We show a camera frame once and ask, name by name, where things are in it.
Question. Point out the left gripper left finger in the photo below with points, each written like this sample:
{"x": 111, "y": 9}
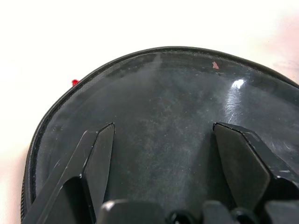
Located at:
{"x": 93, "y": 168}

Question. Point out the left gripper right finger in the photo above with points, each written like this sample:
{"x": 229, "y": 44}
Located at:
{"x": 243, "y": 163}

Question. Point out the black zippered paddle case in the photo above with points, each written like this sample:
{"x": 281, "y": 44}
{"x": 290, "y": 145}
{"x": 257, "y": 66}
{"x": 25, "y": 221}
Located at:
{"x": 163, "y": 93}

